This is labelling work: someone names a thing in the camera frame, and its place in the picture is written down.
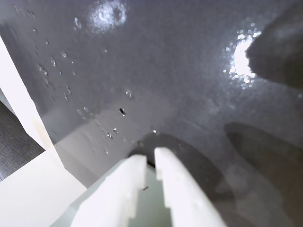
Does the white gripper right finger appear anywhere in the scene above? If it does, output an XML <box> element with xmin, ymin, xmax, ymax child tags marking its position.
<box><xmin>154</xmin><ymin>147</ymin><xmax>227</xmax><ymax>227</ymax></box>

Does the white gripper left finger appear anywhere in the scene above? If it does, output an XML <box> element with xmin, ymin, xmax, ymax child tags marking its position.
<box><xmin>71</xmin><ymin>155</ymin><xmax>147</xmax><ymax>227</ymax></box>

